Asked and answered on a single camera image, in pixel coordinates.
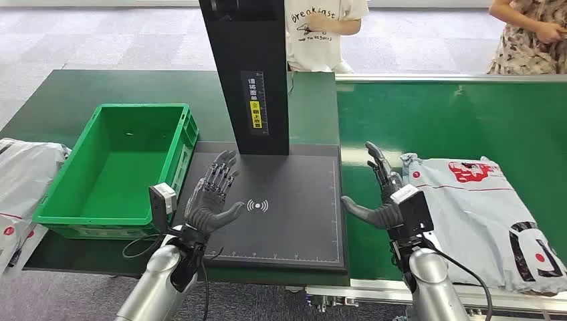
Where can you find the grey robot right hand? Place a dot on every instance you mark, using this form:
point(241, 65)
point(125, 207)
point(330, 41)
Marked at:
point(384, 215)

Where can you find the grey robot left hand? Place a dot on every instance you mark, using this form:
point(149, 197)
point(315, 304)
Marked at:
point(207, 211)

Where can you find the grey plastic mailer package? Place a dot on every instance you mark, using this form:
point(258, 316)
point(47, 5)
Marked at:
point(478, 221)
point(11, 241)
point(26, 177)

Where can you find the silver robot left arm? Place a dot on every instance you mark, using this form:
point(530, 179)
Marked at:
point(155, 292)

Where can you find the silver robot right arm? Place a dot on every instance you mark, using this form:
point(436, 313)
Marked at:
point(434, 283)

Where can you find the black weighing device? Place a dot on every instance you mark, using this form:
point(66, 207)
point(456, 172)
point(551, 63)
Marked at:
point(288, 221)

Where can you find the green plastic basket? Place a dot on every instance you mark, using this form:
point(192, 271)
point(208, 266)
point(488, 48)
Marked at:
point(119, 173)

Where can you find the green conveyor belt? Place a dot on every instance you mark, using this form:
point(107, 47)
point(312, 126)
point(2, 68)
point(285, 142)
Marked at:
point(443, 119)

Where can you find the black yellow ruler label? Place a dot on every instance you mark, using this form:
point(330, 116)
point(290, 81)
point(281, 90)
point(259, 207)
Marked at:
point(255, 104)

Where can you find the dark green table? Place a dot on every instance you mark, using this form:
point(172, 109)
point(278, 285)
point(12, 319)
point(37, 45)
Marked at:
point(79, 93)

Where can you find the person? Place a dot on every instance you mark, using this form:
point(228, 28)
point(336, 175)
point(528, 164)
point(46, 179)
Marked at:
point(527, 48)
point(314, 48)

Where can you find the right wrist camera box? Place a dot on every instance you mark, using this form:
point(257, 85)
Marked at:
point(414, 210)

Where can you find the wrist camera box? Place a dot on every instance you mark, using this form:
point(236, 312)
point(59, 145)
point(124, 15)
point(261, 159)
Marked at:
point(161, 204)
point(414, 210)

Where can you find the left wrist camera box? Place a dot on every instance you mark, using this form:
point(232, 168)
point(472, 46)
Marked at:
point(161, 204)

